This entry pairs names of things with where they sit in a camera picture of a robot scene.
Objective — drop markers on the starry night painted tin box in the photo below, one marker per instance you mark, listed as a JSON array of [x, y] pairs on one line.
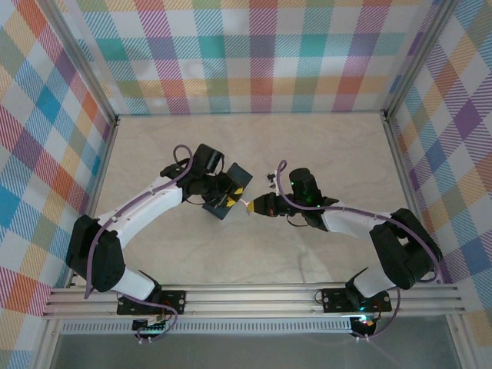
[[240, 177]]

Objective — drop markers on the controller circuit board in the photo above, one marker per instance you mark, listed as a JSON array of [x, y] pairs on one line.
[[148, 326], [365, 322]]

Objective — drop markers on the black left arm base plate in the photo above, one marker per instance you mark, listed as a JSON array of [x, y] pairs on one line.
[[175, 300]]

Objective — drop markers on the aluminium frame post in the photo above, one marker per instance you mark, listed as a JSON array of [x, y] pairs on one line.
[[419, 57], [82, 65]]

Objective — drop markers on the aluminium floor side rail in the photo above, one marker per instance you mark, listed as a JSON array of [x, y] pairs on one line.
[[100, 177], [403, 169]]

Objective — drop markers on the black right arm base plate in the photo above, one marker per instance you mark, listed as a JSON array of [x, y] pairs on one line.
[[334, 300]]

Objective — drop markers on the long aluminium base rail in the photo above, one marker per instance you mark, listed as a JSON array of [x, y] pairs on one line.
[[250, 301]]

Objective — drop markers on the left controller circuit board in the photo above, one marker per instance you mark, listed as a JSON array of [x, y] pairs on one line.
[[148, 326]]

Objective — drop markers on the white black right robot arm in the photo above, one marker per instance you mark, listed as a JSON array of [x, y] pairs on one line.
[[396, 246]]

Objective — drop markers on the right controller circuit board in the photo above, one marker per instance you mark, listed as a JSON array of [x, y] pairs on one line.
[[365, 322]]

